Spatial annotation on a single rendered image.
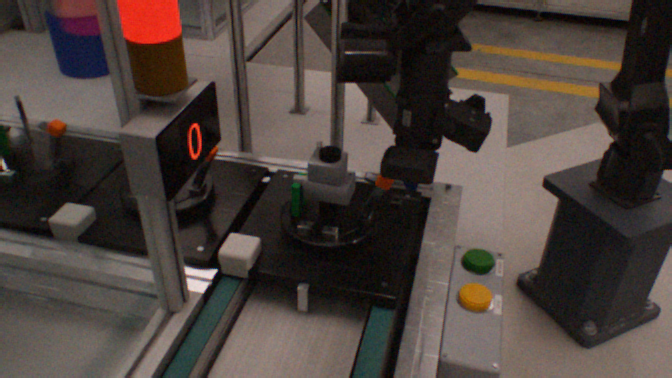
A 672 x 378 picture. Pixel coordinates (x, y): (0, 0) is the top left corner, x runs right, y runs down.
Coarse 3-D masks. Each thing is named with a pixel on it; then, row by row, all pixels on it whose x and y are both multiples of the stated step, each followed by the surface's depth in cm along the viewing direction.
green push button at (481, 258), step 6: (468, 252) 82; (474, 252) 82; (480, 252) 82; (486, 252) 82; (468, 258) 81; (474, 258) 81; (480, 258) 81; (486, 258) 81; (492, 258) 81; (468, 264) 80; (474, 264) 80; (480, 264) 80; (486, 264) 80; (492, 264) 80; (474, 270) 80; (480, 270) 79; (486, 270) 80
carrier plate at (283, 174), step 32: (288, 192) 93; (384, 192) 93; (416, 192) 93; (256, 224) 86; (384, 224) 86; (288, 256) 80; (352, 256) 81; (384, 256) 81; (320, 288) 77; (352, 288) 76; (384, 288) 76
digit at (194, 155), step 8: (200, 104) 60; (192, 112) 58; (200, 112) 60; (184, 120) 57; (192, 120) 58; (200, 120) 60; (184, 128) 57; (192, 128) 59; (200, 128) 60; (184, 136) 57; (192, 136) 59; (200, 136) 61; (184, 144) 58; (192, 144) 59; (200, 144) 61; (184, 152) 58; (192, 152) 60; (200, 152) 61; (192, 160) 60; (200, 160) 62; (192, 168) 60
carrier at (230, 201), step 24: (216, 168) 98; (240, 168) 98; (264, 168) 98; (192, 192) 88; (216, 192) 92; (240, 192) 92; (192, 216) 87; (216, 216) 87; (240, 216) 89; (192, 240) 83; (216, 240) 83; (192, 264) 80
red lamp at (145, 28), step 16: (128, 0) 50; (144, 0) 50; (160, 0) 50; (176, 0) 52; (128, 16) 51; (144, 16) 51; (160, 16) 51; (176, 16) 53; (128, 32) 52; (144, 32) 51; (160, 32) 52; (176, 32) 53
